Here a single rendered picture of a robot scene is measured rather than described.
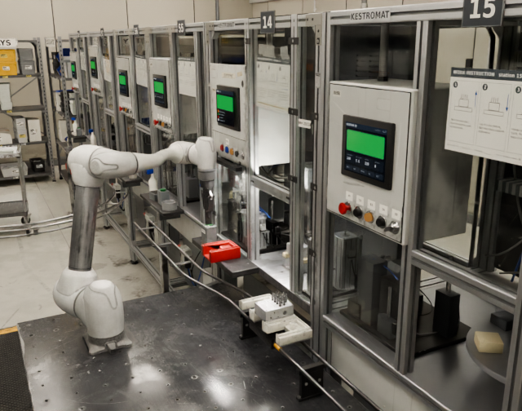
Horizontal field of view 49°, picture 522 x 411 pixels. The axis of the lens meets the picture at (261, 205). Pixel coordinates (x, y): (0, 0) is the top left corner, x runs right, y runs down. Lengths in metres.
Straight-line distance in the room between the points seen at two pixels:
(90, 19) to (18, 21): 1.06
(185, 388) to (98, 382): 0.34
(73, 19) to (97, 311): 7.65
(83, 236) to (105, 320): 0.38
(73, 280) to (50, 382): 0.46
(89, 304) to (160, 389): 0.49
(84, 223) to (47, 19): 7.32
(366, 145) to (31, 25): 8.25
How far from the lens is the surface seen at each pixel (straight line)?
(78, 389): 2.36
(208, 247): 2.84
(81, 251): 2.62
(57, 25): 9.73
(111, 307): 2.49
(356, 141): 1.84
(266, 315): 2.25
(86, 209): 2.58
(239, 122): 2.67
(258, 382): 2.28
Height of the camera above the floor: 1.94
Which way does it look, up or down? 16 degrees down
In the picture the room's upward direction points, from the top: straight up
